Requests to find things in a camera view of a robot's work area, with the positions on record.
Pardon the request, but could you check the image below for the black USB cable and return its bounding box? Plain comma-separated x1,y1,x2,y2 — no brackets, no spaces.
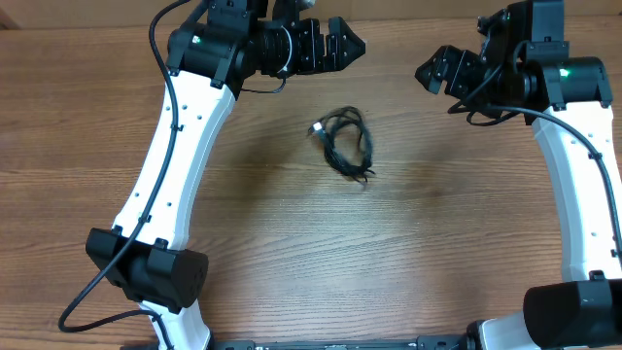
307,105,376,185

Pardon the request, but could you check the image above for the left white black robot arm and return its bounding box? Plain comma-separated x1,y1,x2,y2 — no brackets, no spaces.
86,0,365,349

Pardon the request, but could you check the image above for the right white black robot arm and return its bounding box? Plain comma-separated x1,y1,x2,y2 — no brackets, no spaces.
415,0,621,349

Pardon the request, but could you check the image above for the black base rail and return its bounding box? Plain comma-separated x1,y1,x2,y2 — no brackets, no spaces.
210,334,477,350

